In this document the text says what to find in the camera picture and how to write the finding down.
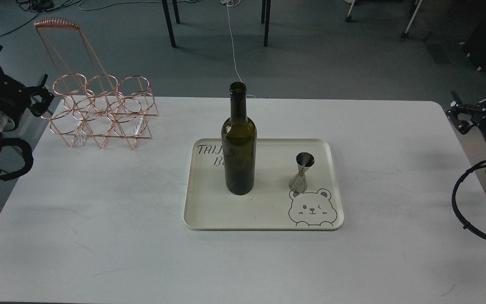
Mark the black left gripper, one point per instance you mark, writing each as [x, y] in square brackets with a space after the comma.
[15, 98]

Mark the silver metal jigger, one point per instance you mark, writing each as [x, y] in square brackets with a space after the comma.
[298, 183]

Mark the dark green wine bottle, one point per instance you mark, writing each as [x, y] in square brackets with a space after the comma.
[239, 140]

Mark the white chair legs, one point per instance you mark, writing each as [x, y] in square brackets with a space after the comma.
[398, 15]

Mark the black table legs left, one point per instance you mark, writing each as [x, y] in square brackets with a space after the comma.
[168, 19]

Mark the black table legs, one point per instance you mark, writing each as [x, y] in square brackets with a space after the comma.
[265, 20]
[168, 19]

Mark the cream tray with bear print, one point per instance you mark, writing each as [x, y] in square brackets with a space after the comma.
[270, 205]

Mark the black table legs right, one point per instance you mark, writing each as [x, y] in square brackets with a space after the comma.
[265, 20]

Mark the copper wire bottle rack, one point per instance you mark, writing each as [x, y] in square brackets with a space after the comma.
[97, 107]

